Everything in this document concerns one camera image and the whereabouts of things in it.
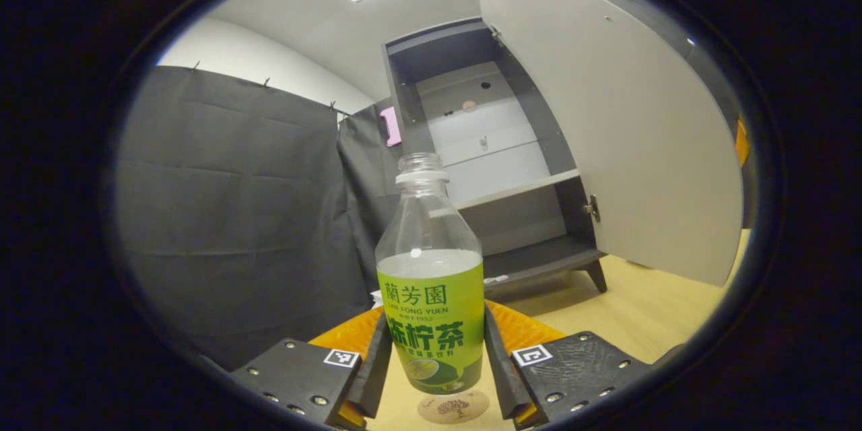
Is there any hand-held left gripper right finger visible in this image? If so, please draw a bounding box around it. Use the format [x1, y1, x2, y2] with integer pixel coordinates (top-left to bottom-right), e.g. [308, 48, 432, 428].
[484, 301, 651, 430]

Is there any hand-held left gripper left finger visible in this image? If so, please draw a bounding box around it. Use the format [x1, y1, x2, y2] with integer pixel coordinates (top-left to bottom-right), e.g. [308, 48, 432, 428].
[229, 306, 393, 430]

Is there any round cork coaster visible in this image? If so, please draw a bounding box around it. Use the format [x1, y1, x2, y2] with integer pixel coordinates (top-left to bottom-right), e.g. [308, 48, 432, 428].
[418, 387, 490, 425]

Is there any green label clear bottle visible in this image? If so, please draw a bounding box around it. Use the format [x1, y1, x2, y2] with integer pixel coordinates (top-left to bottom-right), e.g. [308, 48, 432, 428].
[375, 152, 486, 396]

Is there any dark grey cabinet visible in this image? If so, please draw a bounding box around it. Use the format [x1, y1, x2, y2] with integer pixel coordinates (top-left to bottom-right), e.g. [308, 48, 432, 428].
[383, 19, 607, 304]

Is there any grey cabinet door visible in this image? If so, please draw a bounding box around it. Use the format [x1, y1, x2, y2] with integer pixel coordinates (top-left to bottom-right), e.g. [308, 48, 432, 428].
[465, 0, 745, 287]

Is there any black backdrop cloth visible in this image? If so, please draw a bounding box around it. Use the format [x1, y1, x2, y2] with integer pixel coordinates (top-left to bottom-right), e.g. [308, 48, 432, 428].
[114, 66, 406, 370]

